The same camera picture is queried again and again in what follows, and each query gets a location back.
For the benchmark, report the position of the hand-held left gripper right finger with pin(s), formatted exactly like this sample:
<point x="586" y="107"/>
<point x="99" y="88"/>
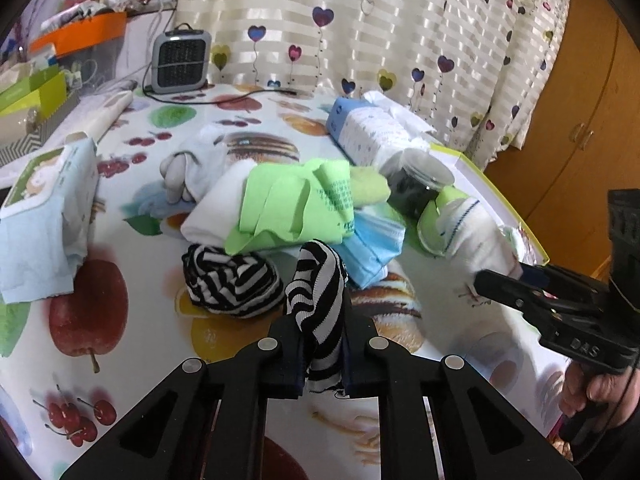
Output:
<point x="357" y="360"/>

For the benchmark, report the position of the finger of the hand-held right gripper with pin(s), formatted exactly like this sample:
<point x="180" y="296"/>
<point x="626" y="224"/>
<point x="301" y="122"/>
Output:
<point x="520" y="295"/>
<point x="537" y="272"/>

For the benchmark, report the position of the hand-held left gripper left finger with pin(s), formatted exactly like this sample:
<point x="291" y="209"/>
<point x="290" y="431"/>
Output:
<point x="286" y="355"/>

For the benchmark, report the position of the black white striped sock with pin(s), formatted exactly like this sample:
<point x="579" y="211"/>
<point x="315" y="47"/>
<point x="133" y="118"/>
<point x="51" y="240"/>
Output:
<point x="320" y="300"/>
<point x="230" y="280"/>

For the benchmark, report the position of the white sock with green cuff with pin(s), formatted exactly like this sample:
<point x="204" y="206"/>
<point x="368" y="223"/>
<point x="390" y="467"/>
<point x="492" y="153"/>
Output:
<point x="465" y="240"/>

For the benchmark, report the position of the blue face mask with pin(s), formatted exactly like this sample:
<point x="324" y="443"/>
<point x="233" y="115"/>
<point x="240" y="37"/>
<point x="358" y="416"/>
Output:
<point x="370" y="250"/>

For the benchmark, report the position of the green cloth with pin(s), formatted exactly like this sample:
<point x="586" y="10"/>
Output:
<point x="280" y="200"/>

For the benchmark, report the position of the green plush toy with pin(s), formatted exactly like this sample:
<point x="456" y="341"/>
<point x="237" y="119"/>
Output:
<point x="370" y="187"/>

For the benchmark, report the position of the person's right hand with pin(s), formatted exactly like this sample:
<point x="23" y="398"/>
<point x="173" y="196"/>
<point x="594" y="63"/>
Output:
<point x="600" y="392"/>

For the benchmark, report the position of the fruit print tablecloth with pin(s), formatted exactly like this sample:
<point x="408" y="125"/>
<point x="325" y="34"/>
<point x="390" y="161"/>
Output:
<point x="150" y="360"/>

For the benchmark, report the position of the wooden cabinet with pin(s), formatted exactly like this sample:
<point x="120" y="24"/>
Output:
<point x="565" y="135"/>

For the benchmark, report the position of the dark jar with clear lid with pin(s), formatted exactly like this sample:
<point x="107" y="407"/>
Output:
<point x="410" y="190"/>

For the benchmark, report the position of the white folded towel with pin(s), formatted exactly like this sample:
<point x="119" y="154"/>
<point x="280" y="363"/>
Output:
<point x="215" y="210"/>

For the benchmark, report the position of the white crumpled tissue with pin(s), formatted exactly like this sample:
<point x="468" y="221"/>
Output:
<point x="400" y="110"/>

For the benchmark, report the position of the white grey sock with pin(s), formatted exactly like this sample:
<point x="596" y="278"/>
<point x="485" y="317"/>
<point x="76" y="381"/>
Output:
<point x="200" y="160"/>

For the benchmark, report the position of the blue white tissue pack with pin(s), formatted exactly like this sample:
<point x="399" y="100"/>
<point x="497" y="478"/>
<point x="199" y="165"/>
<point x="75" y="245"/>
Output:
<point x="370" y="130"/>

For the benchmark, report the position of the heart print curtain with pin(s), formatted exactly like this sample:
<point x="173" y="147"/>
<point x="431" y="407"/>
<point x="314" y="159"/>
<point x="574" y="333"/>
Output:
<point x="375" y="20"/>

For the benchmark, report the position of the wet wipes pack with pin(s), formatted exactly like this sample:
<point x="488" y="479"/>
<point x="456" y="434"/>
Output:
<point x="45" y="175"/>

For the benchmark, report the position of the white paper roll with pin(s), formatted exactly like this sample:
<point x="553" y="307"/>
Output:
<point x="107" y="110"/>

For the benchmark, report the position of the grey space heater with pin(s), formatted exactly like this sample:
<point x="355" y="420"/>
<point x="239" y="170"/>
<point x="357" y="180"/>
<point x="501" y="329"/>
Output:
<point x="180" y="60"/>

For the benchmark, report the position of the chevron patterned box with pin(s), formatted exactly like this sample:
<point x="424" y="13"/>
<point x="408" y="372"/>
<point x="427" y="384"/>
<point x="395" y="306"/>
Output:
<point x="20" y="145"/>

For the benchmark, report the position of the clear plastic container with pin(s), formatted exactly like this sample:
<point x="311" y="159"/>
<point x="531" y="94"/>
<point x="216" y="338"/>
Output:
<point x="100" y="60"/>

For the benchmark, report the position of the green cardboard box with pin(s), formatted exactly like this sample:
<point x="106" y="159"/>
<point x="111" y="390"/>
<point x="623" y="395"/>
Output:
<point x="45" y="92"/>

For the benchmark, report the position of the orange box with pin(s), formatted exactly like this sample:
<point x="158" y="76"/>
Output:
<point x="85" y="30"/>

